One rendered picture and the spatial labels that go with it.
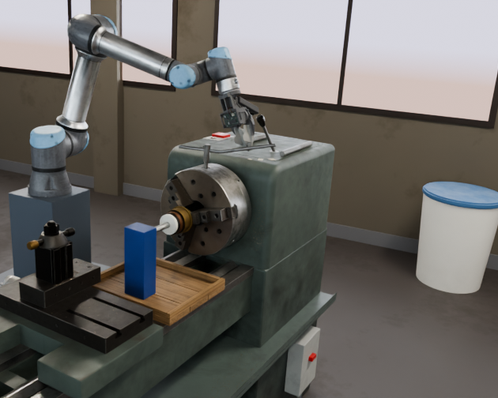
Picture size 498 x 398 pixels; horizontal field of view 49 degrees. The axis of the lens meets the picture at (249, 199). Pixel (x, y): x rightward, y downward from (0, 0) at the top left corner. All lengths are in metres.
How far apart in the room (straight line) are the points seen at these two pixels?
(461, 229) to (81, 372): 3.12
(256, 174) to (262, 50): 3.02
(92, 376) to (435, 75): 3.72
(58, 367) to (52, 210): 0.74
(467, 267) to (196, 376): 2.60
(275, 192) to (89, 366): 0.92
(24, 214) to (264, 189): 0.86
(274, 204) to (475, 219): 2.29
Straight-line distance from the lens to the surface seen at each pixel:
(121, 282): 1.90
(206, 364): 2.10
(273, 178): 1.95
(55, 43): 6.13
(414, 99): 4.60
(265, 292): 2.10
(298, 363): 2.50
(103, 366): 1.42
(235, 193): 1.91
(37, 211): 2.07
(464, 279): 4.25
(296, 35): 4.81
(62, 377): 1.42
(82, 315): 1.54
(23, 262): 2.20
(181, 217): 1.84
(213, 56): 1.93
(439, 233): 4.11
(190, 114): 5.28
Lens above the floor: 1.71
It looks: 17 degrees down
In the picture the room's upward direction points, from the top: 4 degrees clockwise
